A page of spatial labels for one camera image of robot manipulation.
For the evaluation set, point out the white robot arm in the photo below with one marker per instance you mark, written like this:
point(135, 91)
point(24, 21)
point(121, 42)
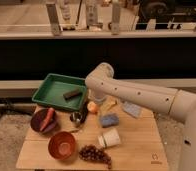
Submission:
point(179, 104)

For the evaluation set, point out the small metal cup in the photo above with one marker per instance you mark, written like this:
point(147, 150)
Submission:
point(76, 117)

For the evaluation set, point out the white cup lying sideways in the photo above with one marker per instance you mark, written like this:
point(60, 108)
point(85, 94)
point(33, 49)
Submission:
point(109, 138)

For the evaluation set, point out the yellow wooden utensil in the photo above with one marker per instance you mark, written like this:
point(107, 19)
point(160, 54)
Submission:
point(107, 106)

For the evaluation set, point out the orange fruit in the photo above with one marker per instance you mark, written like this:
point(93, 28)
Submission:
point(92, 107)

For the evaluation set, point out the dark brown block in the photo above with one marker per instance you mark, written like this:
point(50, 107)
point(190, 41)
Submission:
point(71, 94)

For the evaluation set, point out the blue sponge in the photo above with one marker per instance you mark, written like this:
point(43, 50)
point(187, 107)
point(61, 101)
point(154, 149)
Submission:
point(109, 120)

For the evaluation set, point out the light blue cloth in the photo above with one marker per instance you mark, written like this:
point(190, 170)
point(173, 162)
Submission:
point(131, 109)

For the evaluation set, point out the green plastic tray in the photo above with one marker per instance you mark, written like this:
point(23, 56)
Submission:
point(51, 92)

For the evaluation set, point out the orange carrot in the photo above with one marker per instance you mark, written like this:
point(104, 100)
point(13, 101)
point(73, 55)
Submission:
point(47, 119)

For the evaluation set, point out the purple bowl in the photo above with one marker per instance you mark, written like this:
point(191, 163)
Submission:
point(37, 119)

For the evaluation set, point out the bunch of dark grapes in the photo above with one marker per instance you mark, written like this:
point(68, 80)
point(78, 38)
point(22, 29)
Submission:
point(91, 153)

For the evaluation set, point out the orange-brown bowl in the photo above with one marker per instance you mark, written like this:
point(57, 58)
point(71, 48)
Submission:
point(62, 145)

